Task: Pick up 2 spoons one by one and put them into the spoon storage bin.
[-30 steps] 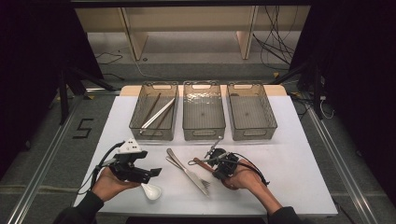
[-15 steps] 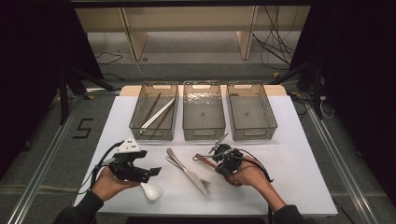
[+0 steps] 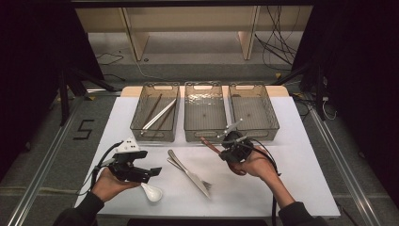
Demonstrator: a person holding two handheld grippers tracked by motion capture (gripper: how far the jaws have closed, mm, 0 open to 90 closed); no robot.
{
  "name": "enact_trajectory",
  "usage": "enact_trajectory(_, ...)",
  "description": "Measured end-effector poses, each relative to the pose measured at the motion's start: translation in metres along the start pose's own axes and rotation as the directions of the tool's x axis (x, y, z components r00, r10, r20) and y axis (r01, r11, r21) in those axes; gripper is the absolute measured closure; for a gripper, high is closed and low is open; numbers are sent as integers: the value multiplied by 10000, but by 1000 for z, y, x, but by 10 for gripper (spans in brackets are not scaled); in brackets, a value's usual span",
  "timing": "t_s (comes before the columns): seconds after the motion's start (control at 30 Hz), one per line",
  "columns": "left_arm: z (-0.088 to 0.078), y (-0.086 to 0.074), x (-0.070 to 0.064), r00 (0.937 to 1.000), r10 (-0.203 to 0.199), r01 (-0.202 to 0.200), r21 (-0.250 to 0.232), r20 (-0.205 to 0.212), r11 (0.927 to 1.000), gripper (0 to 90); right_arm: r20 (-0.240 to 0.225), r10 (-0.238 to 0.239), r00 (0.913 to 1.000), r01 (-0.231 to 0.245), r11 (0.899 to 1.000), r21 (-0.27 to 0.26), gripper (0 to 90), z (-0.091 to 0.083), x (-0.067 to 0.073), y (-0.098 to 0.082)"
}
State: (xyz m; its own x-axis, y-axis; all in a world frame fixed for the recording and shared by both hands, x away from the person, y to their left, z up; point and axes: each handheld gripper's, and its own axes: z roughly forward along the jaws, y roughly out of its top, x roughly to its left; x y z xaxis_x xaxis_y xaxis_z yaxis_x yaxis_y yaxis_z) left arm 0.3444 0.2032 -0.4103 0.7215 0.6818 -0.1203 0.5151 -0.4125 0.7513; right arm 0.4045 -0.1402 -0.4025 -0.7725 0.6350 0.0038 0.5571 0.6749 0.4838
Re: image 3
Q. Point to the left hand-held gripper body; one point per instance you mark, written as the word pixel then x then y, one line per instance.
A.
pixel 127 169

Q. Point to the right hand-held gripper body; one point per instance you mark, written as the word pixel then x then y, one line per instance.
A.
pixel 241 152

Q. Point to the brown wooden spoon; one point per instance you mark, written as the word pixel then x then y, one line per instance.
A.
pixel 210 145

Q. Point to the white ceramic spoon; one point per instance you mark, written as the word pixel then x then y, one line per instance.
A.
pixel 153 193

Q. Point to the smoky clear plastic bin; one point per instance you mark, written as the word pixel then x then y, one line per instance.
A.
pixel 205 122
pixel 257 113
pixel 141 106

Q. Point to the metal table knife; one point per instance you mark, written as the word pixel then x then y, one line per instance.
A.
pixel 196 180

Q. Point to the white chopstick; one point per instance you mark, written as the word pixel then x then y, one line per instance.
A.
pixel 158 113

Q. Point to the person's right hand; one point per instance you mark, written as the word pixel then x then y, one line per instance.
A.
pixel 263 166

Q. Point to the person's left hand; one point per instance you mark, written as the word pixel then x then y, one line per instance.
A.
pixel 106 186

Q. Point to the metal fork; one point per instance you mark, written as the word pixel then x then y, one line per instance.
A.
pixel 205 183

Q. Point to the white table cover sheet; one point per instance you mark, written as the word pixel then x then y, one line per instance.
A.
pixel 251 201

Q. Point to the black metal stand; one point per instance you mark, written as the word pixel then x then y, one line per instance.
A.
pixel 64 100
pixel 320 94

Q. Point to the beige wooden furniture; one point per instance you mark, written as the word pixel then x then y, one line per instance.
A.
pixel 188 19

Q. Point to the black curtain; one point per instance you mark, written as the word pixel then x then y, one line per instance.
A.
pixel 31 62
pixel 360 62

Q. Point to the short aluminium floor rail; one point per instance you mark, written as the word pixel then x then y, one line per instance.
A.
pixel 103 91

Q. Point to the long aluminium floor rail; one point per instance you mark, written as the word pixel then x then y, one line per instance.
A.
pixel 34 191
pixel 360 196

